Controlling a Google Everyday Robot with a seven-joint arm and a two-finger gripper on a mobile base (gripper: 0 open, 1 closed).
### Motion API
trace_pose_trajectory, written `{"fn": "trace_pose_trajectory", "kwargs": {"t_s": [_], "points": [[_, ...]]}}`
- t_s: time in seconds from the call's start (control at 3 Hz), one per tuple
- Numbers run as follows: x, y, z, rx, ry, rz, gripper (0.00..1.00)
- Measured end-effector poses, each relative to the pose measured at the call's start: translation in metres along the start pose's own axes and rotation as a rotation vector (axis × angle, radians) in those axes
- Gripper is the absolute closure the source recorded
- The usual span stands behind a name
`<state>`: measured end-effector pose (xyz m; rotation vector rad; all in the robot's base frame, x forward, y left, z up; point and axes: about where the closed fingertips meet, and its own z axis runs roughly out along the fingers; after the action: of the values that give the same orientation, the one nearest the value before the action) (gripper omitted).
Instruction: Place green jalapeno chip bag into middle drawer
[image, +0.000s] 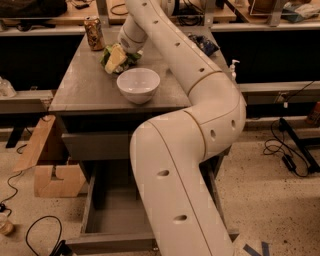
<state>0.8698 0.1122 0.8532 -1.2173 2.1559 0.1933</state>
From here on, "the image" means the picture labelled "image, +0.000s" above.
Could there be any green jalapeno chip bag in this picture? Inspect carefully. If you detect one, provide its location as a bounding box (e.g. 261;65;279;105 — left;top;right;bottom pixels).
100;45;142;74

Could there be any black floor cable left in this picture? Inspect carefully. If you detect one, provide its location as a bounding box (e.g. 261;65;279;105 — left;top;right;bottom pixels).
0;143;74;256

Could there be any orange bottle on floor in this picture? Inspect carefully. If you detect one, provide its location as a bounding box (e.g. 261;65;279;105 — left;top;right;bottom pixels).
306;102;320;126

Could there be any clear plastic bag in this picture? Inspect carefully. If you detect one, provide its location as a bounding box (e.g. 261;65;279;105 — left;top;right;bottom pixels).
0;77;17;99

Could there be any white ceramic bowl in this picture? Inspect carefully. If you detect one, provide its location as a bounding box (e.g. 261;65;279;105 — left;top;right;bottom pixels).
117;68;160;104

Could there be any wooden block stand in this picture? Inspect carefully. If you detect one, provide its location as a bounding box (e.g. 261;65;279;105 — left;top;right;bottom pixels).
13;115;87;198

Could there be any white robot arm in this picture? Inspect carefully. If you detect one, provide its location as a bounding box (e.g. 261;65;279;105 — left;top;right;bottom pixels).
118;0;246;256

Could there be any clear plastic cup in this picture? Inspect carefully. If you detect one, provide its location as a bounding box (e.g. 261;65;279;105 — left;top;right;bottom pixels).
0;213;14;235

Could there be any blue chip bag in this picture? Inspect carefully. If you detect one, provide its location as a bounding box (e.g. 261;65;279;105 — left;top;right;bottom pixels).
188;34;219;57

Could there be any white pump bottle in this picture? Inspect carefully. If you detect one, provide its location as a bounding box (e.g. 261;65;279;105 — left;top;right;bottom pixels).
229;59;240;81

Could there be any grey drawer cabinet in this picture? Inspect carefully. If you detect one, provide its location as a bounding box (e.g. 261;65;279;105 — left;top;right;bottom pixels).
49;41;246;177

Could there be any brown drink can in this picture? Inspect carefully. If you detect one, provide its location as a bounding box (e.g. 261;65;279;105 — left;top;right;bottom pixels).
84;16;105;51

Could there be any black power adapter cable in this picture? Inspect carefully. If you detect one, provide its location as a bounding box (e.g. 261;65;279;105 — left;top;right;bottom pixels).
262;118;312;179

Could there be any black bag on desk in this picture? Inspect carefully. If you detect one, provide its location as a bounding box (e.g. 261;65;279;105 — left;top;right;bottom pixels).
0;0;67;18

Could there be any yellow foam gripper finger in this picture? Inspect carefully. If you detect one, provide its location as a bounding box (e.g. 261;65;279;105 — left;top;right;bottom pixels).
105;44;127;74

